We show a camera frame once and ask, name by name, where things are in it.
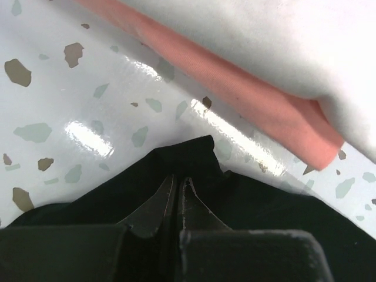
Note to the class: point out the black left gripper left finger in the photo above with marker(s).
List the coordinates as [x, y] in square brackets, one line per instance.
[126, 251]

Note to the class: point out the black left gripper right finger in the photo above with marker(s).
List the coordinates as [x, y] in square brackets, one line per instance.
[209, 250]

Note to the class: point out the black t shirt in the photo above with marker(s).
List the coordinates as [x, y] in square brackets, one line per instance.
[240, 202]

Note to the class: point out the pink folded t shirt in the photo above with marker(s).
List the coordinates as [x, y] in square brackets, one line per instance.
[297, 124]

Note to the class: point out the white folded t shirt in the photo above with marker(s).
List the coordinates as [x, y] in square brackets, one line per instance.
[322, 50]

